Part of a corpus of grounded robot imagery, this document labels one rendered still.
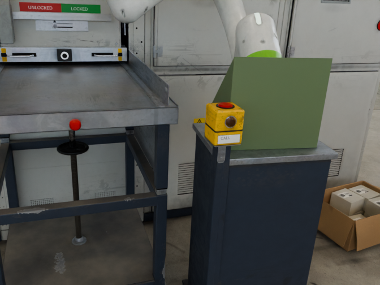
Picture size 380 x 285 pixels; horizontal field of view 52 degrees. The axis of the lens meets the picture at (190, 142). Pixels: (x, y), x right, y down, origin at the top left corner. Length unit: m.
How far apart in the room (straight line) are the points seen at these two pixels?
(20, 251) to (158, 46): 1.05
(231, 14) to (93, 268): 1.09
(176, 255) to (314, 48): 1.27
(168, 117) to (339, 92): 1.36
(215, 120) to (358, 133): 1.65
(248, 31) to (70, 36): 0.83
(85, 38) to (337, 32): 1.28
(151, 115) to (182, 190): 0.99
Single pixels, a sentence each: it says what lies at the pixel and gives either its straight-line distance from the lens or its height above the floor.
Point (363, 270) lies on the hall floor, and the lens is 2.09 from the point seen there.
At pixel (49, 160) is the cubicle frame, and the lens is 1.95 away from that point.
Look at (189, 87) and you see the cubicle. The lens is 1.92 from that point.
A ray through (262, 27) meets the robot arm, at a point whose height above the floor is 1.08.
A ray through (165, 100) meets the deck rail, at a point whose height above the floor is 0.86.
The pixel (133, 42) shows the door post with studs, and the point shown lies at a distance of 1.84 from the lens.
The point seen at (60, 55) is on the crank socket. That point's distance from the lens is 1.79.
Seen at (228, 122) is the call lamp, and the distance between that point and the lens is 1.01.
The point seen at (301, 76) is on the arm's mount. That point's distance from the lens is 1.16.
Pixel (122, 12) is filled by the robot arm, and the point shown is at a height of 1.10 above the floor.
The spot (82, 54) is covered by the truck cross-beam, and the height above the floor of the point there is 0.90.
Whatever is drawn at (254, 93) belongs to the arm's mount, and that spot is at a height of 0.92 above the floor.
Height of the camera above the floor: 1.19
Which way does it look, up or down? 21 degrees down
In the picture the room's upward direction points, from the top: 3 degrees clockwise
